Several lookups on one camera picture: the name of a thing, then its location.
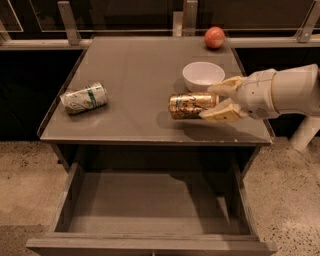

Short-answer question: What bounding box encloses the open grey top drawer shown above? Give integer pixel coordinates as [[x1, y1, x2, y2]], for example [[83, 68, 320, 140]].
[[26, 163, 277, 256]]

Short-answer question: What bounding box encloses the red apple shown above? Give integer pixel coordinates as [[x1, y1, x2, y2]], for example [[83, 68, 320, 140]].
[[204, 26, 225, 49]]

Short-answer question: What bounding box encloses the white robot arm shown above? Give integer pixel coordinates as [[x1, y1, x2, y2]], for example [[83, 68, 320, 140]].
[[200, 64, 320, 151]]

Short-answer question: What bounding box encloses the orange gold soda can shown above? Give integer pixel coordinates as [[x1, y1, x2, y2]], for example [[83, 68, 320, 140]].
[[169, 92, 219, 120]]

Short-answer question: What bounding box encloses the grey cabinet counter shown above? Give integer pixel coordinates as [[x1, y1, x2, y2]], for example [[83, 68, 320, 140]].
[[36, 35, 276, 173]]

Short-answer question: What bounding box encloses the metal railing with glass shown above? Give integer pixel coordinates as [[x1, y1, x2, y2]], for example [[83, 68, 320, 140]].
[[0, 0, 320, 49]]

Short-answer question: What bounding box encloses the green white soda can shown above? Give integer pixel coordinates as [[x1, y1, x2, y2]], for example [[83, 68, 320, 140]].
[[60, 82, 108, 114]]

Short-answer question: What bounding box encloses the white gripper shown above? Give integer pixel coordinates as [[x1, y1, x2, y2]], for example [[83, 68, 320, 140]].
[[199, 69, 279, 123]]

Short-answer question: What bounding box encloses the white ceramic bowl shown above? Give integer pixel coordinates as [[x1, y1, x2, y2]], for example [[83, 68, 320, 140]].
[[182, 61, 225, 92]]

